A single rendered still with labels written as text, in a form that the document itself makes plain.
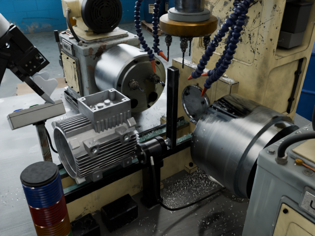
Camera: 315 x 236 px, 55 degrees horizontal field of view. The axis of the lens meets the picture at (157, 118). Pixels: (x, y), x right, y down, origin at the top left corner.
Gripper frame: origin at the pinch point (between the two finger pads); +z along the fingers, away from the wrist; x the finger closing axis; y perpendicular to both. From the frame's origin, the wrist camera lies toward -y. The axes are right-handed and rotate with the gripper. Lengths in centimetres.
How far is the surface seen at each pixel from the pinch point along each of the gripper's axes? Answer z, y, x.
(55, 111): 12.2, -1.2, 12.1
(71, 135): 7.5, -2.1, -9.8
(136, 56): 20.2, 34.1, 15.6
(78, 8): 8, 36, 55
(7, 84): 118, -28, 310
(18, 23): 140, 50, 535
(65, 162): 19.1, -9.7, -2.0
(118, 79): 22.0, 23.2, 15.2
